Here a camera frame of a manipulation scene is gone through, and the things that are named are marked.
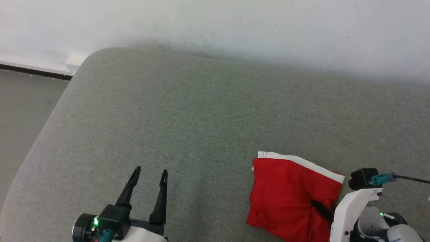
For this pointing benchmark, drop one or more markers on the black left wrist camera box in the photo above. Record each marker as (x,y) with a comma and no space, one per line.
(114,216)

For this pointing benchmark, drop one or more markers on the grey-green fabric sofa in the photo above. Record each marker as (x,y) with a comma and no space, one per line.
(184,117)

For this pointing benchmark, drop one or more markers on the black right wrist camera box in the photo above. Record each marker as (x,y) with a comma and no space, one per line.
(361,178)

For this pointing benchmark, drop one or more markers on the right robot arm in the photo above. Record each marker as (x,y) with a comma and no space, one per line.
(396,232)

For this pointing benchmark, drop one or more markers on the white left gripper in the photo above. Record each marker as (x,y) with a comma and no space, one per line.
(144,235)

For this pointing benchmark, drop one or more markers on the red white sports garment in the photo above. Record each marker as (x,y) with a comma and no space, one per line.
(285,195)

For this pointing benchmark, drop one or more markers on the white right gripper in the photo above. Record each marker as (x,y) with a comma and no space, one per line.
(346,211)

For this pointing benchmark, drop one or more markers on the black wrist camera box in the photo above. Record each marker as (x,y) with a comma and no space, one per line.
(361,178)
(114,216)

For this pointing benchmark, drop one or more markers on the black baseboard strip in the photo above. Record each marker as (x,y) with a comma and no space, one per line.
(33,72)

